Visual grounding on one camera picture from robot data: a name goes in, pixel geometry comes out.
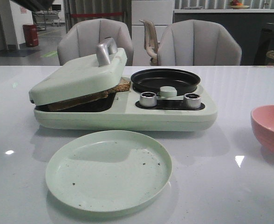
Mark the green sandwich maker lid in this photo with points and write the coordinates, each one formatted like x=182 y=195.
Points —
x=79 y=77

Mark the left grey upholstered chair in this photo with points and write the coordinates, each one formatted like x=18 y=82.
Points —
x=82 y=39

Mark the red trash bin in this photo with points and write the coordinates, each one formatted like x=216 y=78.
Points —
x=30 y=35

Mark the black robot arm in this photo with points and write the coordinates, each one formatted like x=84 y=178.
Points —
x=35 y=5

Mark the green round plate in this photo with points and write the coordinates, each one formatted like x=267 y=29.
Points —
x=116 y=172

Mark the left silver control knob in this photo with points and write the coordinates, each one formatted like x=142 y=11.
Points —
x=148 y=99

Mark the black round frying pan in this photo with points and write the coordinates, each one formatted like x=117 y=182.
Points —
x=153 y=79

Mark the fruit bowl on counter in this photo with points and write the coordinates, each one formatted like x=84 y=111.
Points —
x=236 y=4

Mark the right grey upholstered chair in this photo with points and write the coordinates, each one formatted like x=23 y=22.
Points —
x=198 y=43

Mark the green breakfast maker base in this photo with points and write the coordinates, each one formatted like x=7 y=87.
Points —
x=122 y=111

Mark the bread slice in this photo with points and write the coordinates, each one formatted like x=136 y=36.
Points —
x=124 y=85
x=65 y=104

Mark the pink bowl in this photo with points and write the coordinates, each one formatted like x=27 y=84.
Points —
x=262 y=121

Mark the grey kitchen counter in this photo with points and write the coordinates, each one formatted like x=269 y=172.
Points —
x=243 y=24

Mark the right silver control knob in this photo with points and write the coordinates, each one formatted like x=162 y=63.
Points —
x=192 y=101

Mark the beige office chair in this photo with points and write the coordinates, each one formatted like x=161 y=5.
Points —
x=150 y=41

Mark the white cabinet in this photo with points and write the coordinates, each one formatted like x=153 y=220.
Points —
x=160 y=12

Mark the silver control knob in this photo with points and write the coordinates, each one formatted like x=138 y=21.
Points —
x=192 y=101
x=148 y=99

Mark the grey upholstered chair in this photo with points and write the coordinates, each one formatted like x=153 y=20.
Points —
x=198 y=43
x=82 y=39

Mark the dark appliance at right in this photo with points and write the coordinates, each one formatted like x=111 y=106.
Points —
x=266 y=44

